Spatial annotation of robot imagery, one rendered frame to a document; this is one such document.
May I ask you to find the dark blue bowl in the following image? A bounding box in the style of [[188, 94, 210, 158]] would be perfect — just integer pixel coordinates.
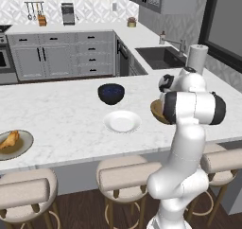
[[97, 82, 126, 106]]

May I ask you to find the chicken drumstick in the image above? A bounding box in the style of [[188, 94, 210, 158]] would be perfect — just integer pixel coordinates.
[[0, 130, 21, 151]]

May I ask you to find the white plate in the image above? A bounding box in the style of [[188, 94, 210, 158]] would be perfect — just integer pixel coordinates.
[[103, 110, 143, 134]]

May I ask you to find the brown wooden plate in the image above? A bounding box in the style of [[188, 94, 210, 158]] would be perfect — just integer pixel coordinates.
[[149, 98, 173, 126]]

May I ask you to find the grey cupboard under sink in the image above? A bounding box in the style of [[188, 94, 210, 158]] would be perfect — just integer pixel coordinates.
[[129, 53, 149, 78]]

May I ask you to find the black dishwasher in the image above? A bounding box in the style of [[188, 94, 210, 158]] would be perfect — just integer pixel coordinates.
[[115, 38, 130, 78]]

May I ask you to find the dark sink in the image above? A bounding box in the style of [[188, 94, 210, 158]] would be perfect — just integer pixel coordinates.
[[134, 45, 188, 71]]

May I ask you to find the beige bar stool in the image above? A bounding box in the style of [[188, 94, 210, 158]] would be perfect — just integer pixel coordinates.
[[184, 142, 242, 228], [0, 167, 61, 229], [95, 154, 164, 229]]

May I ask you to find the grey cupboard run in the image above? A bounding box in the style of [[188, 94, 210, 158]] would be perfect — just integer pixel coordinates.
[[6, 30, 116, 82]]

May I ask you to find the silver tap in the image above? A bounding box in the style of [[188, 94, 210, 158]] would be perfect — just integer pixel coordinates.
[[158, 30, 187, 58]]

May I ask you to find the small potted plant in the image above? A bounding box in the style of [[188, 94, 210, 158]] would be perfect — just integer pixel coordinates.
[[127, 16, 138, 28]]

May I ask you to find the white paper towel roll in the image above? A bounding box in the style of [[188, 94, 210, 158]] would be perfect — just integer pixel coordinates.
[[185, 44, 210, 77]]

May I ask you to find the grey plate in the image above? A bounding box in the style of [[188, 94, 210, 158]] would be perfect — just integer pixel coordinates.
[[0, 129, 35, 162]]

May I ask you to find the wooden knife block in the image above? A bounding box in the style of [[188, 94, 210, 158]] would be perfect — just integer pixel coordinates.
[[37, 13, 48, 27]]

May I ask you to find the silver oven with hob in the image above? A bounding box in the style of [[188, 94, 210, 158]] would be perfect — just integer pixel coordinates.
[[0, 24, 19, 86]]

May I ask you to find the black framed window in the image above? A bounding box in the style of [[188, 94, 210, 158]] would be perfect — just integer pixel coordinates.
[[198, 0, 242, 74]]

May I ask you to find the rail with hanging tools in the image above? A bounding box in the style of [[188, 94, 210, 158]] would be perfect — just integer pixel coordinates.
[[24, 0, 45, 22]]

